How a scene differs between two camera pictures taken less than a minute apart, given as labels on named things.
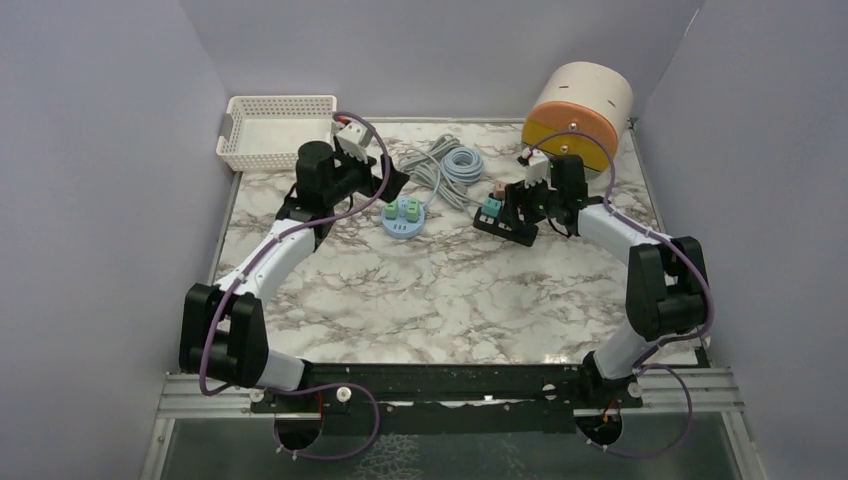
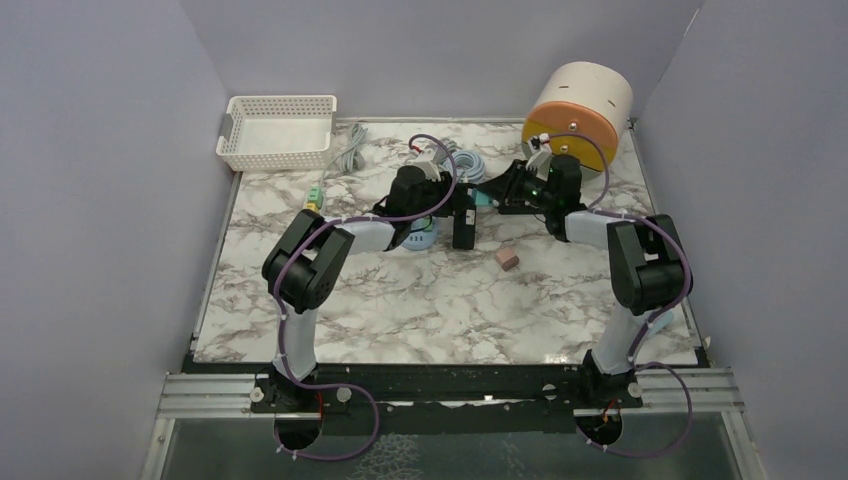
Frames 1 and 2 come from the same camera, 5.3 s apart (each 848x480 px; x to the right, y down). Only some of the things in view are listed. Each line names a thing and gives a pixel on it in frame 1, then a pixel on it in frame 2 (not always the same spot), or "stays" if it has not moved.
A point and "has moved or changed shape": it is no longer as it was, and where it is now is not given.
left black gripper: (370, 182) → (441, 187)
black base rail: (448, 399) stays
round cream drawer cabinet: (582, 110) stays
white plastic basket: (264, 133) stays
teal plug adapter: (491, 206) has moved or changed shape
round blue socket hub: (401, 227) has moved or changed shape
